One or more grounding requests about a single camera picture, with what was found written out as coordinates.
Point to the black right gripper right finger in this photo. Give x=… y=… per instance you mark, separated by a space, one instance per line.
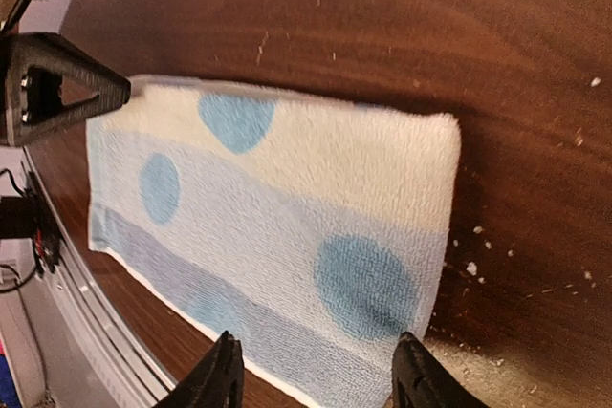
x=420 y=381

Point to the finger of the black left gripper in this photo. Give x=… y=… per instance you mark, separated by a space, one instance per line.
x=47 y=83

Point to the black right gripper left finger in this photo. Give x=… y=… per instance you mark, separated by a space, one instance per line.
x=217 y=381

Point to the blue patchwork towel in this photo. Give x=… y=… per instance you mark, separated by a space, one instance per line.
x=314 y=230

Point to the scattered rice crumbs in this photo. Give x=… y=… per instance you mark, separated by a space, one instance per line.
x=525 y=322

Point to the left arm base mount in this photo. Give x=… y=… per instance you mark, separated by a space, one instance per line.
x=28 y=215

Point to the aluminium front rail base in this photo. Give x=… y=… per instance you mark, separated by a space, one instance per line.
x=90 y=356

